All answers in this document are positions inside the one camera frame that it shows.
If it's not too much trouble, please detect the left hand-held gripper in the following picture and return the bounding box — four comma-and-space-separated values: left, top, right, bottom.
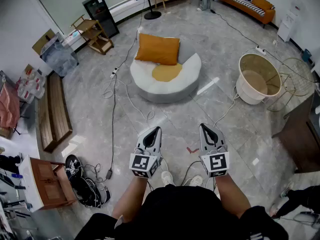
129, 126, 164, 179

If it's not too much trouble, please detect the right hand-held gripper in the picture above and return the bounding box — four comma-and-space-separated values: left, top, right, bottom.
199, 123, 230, 179

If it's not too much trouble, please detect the orange rectangular cushion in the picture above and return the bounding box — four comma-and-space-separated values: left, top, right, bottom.
134, 33, 181, 66

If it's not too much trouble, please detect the person's left forearm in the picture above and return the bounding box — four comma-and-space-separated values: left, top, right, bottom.
111, 175, 151, 223

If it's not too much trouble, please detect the person's right forearm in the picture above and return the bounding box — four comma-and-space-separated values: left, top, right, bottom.
214, 174, 252, 219

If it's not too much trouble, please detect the round white floor pouf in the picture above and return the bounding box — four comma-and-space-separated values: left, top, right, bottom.
129, 36, 203, 104

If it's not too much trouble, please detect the grey round cushion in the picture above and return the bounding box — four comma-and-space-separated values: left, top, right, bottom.
176, 37, 196, 65

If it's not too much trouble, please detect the long orange sofa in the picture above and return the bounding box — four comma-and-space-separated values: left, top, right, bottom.
214, 0, 276, 29

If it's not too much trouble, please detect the small orange cushion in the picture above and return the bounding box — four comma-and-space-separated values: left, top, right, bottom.
250, 0, 274, 11

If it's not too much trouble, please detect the person's white left shoe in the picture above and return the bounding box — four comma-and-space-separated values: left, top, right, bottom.
160, 170, 175, 187

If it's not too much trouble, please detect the person's white shoe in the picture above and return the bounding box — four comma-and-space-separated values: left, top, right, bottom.
160, 170, 175, 187
188, 175, 204, 187

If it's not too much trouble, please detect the person's white right shoe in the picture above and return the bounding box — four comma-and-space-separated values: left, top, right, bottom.
188, 175, 204, 187

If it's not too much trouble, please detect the cream round basket table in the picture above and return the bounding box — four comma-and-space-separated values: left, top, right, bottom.
235, 53, 283, 106

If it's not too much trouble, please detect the yellow round seat pad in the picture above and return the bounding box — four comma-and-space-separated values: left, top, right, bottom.
151, 62, 184, 83

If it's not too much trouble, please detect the person's black clothing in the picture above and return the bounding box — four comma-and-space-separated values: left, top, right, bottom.
74, 183, 290, 240

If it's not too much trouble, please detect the black backpack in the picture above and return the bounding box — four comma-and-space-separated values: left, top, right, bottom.
65, 154, 112, 209

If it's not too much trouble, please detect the dark wooden table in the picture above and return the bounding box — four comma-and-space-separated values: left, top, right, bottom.
271, 93, 320, 174

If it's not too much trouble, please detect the brown wooden slat bench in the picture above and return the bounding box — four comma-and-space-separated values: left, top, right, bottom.
37, 71, 74, 154

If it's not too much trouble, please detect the brown wooden small cabinet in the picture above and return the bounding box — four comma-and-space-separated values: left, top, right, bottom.
29, 157, 78, 210

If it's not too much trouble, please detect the wooden shelf cart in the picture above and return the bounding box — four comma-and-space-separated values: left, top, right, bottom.
70, 14, 115, 56

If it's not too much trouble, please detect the clear plastic box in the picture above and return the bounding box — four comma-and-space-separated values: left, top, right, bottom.
39, 32, 80, 78

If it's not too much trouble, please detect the small blue bin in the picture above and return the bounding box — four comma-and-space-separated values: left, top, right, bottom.
300, 48, 313, 64

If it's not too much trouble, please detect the white board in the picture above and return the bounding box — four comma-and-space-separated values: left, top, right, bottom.
18, 154, 45, 213

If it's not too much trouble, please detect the stack of clear storage bins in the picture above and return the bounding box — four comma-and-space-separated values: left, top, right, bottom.
15, 67, 47, 104

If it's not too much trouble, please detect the black glass-door cabinet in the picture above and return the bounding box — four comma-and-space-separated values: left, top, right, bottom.
82, 0, 121, 39

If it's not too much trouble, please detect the black standing fan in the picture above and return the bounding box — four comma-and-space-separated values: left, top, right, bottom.
124, 0, 162, 21

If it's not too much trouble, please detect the white water dispenser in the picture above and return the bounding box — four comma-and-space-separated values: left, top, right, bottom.
277, 4, 305, 43

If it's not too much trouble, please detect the pink cloth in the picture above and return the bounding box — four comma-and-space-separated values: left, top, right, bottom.
0, 83, 21, 130

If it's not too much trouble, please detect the brown cardboard sheet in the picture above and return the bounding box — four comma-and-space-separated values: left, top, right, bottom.
31, 28, 57, 57

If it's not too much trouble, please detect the white floor cable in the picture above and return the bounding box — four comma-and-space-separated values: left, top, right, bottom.
213, 85, 241, 128
99, 76, 156, 123

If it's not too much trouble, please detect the long black floor cable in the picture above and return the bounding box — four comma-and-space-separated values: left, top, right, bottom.
209, 8, 320, 84
108, 7, 147, 173

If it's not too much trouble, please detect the gold wire side table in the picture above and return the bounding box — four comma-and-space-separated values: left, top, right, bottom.
266, 57, 316, 113

